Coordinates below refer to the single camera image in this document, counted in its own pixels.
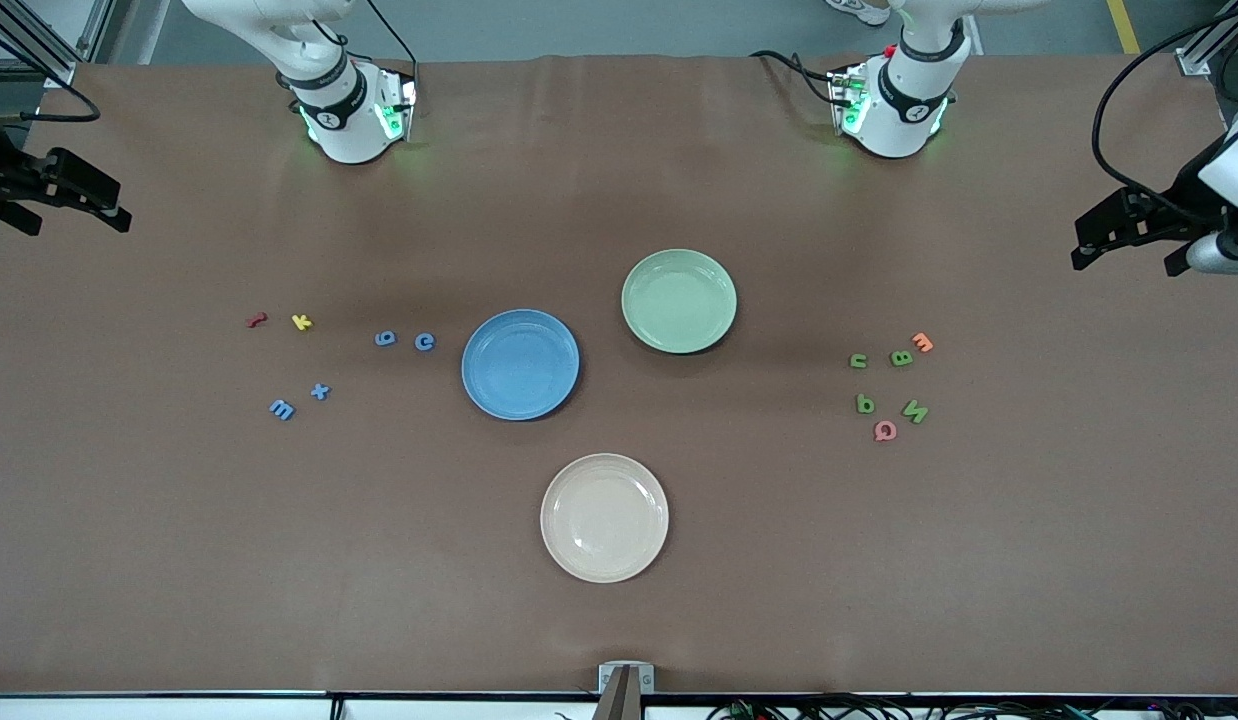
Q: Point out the brown table mat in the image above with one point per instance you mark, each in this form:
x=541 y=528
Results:
x=279 y=560

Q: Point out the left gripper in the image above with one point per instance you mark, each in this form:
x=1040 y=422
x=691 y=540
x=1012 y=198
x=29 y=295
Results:
x=1182 y=193

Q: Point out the blue plate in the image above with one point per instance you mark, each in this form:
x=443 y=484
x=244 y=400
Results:
x=520 y=364

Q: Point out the pink foam letter Q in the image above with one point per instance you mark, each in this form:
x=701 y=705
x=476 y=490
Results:
x=884 y=431

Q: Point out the orange foam letter E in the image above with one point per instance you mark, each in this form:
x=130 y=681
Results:
x=922 y=343

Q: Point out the beige plate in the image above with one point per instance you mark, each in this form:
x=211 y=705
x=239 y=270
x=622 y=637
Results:
x=604 y=518

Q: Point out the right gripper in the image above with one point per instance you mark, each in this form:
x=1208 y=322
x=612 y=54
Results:
x=1 y=172

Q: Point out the green foam letter B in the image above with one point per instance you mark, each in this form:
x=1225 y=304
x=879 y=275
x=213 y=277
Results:
x=901 y=357

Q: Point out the blue foam letter c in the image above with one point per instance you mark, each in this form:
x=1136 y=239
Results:
x=425 y=342

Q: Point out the green foam letter p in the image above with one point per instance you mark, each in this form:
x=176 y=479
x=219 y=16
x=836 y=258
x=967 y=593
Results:
x=865 y=404

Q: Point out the aluminium frame profile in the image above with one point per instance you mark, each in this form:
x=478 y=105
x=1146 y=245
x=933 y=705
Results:
x=54 y=72
x=1204 y=52

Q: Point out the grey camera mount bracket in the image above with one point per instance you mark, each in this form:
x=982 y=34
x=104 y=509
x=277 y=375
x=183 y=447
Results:
x=626 y=680

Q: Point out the green plate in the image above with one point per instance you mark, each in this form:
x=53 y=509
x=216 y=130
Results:
x=679 y=301

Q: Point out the white table edge rail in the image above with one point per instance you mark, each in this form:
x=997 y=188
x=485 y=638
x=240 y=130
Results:
x=179 y=708

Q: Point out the white sneaker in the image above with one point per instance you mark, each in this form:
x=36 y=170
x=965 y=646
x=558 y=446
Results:
x=859 y=10

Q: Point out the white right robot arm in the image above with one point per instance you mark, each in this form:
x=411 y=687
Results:
x=349 y=130

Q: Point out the blue foam letter m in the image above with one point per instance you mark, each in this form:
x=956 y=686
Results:
x=282 y=409

